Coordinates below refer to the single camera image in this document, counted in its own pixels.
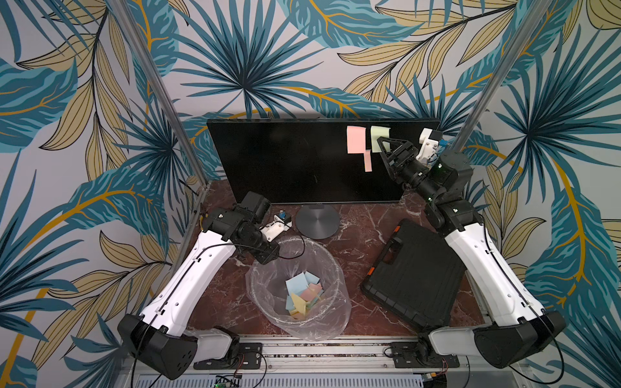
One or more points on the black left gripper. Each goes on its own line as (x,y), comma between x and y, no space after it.
(267,255)

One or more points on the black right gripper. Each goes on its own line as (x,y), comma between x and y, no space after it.
(401,158)

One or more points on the large green sticky note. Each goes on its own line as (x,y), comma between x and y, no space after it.
(376,132)

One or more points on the large pink sticky note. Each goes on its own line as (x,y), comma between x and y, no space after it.
(356,143)

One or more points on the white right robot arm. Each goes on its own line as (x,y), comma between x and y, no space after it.
(520,325)

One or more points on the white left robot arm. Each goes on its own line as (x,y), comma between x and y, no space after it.
(157,335)

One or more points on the small pink sticky strip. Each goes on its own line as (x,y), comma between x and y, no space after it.
(368,161)

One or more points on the black computer monitor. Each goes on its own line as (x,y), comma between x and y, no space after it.
(305,161)

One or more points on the grey round monitor stand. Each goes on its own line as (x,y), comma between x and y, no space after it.
(317,221)

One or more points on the pile of discarded sticky notes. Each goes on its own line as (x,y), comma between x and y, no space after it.
(304,291)

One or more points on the clear plastic lined waste bin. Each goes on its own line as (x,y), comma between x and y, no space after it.
(266,288)

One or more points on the black plastic tool case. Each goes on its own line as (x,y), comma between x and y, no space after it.
(416,277)

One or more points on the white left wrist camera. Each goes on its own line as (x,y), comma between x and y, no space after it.
(281,223)

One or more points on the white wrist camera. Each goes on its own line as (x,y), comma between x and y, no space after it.
(430,141)
(281,223)

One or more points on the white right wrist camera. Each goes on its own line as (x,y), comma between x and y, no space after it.
(430,141)

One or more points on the right aluminium frame post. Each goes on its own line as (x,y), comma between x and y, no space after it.
(505,64)

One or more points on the aluminium frame post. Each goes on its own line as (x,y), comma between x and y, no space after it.
(132,34)
(505,64)

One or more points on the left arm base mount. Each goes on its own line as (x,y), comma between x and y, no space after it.
(244,356)

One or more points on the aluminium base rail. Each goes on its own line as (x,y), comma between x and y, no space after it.
(347,361)

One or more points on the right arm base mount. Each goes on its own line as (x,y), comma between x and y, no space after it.
(418,355)

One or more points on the left aluminium frame post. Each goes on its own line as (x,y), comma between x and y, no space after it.
(132,34)

